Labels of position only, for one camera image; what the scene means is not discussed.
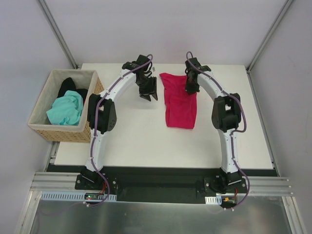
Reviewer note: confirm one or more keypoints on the left white cable duct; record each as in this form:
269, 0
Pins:
77, 196

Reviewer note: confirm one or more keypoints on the pink t shirt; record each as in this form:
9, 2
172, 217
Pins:
181, 108

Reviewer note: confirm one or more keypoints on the aluminium frame post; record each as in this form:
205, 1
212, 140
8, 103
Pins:
57, 32
270, 33

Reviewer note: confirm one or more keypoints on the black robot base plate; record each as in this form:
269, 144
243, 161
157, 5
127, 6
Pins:
162, 185

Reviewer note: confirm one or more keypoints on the teal t shirt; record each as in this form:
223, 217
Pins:
66, 110

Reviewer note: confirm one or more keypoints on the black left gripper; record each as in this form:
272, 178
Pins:
148, 87

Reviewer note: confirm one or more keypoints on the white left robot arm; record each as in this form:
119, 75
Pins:
101, 113

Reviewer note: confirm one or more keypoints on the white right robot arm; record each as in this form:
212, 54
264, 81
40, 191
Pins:
226, 113

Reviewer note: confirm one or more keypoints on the white cable duct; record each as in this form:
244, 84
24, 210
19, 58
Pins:
77, 196
213, 200

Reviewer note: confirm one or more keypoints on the right aluminium frame post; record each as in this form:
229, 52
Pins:
270, 33

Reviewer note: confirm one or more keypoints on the black t shirt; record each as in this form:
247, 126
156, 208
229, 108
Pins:
69, 85

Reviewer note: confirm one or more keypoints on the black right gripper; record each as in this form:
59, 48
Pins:
191, 85

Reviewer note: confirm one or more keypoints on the left aluminium frame post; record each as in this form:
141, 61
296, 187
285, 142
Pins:
57, 32

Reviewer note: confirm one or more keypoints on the wicker laundry basket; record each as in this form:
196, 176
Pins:
38, 121

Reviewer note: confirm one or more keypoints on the right white cable duct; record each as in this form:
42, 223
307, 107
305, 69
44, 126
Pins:
213, 200

